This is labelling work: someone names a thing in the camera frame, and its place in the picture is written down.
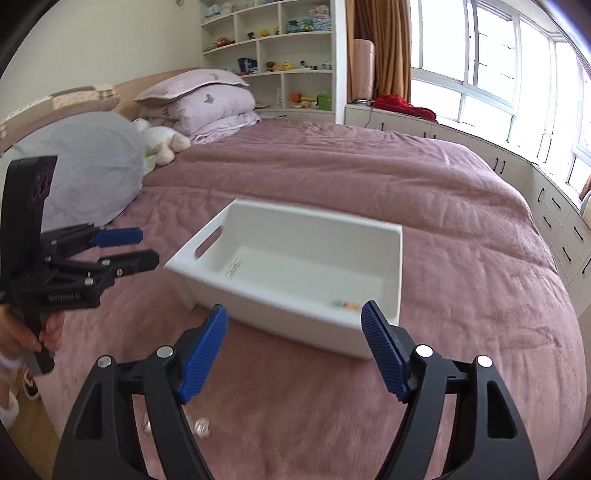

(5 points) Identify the patchwork headboard cushion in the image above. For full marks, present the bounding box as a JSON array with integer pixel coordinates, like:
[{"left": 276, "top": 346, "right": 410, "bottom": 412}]
[{"left": 1, "top": 85, "right": 119, "bottom": 137}]

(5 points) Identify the lilac top pillow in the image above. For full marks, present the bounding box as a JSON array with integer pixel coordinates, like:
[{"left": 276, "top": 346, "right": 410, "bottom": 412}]
[{"left": 132, "top": 69, "right": 249, "bottom": 107}]

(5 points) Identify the pink plush bedspread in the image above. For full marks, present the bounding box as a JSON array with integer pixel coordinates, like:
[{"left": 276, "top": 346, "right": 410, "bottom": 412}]
[{"left": 36, "top": 120, "right": 583, "bottom": 480}]

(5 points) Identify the folded lilac quilt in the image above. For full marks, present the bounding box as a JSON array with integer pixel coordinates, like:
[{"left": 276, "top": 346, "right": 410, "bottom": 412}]
[{"left": 139, "top": 85, "right": 260, "bottom": 144}]

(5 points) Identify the person's left hand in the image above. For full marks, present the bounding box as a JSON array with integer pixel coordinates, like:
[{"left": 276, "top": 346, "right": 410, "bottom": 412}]
[{"left": 1, "top": 305, "right": 65, "bottom": 360}]

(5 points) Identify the red cloth on sill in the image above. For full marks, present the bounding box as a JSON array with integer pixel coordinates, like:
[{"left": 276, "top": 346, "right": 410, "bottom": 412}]
[{"left": 374, "top": 94, "right": 437, "bottom": 122}]

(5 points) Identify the white plastic storage bin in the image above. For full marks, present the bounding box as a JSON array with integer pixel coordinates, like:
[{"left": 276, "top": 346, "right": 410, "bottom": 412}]
[{"left": 164, "top": 199, "right": 403, "bottom": 360}]

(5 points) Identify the wooden headboard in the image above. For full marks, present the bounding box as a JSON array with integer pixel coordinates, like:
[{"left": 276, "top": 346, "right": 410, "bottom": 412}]
[{"left": 1, "top": 68, "right": 189, "bottom": 154}]

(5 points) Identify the grey pillow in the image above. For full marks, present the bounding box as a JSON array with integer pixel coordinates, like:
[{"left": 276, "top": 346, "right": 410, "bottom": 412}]
[{"left": 1, "top": 111, "right": 144, "bottom": 232}]

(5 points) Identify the pink cylindrical appliance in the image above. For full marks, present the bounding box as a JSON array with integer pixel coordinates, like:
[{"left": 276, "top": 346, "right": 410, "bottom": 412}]
[{"left": 353, "top": 39, "right": 376, "bottom": 102}]

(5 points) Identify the white window cabinet row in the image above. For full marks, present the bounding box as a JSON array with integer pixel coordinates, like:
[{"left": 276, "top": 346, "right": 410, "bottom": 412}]
[{"left": 345, "top": 104, "right": 590, "bottom": 302}]

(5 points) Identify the left brown curtain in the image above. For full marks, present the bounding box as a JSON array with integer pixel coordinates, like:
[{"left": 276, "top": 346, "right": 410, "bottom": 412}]
[{"left": 346, "top": 0, "right": 412, "bottom": 102}]

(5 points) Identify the white plush toy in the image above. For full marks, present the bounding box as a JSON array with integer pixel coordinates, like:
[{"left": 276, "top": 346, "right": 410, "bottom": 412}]
[{"left": 132, "top": 118, "right": 191, "bottom": 175}]

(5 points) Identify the silver flower brooch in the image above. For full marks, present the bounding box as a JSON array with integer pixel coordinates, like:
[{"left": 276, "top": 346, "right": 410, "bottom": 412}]
[{"left": 226, "top": 259, "right": 242, "bottom": 278}]

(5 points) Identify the white jade bead bracelet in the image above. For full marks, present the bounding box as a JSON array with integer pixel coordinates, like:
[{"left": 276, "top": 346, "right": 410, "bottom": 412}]
[{"left": 141, "top": 412, "right": 212, "bottom": 438}]

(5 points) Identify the white wall bookshelf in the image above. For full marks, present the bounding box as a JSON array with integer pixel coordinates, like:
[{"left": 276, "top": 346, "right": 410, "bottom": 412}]
[{"left": 199, "top": 0, "right": 348, "bottom": 124}]

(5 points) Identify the white window frame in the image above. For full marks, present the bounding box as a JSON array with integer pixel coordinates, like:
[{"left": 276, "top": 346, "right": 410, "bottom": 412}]
[{"left": 410, "top": 0, "right": 590, "bottom": 194}]

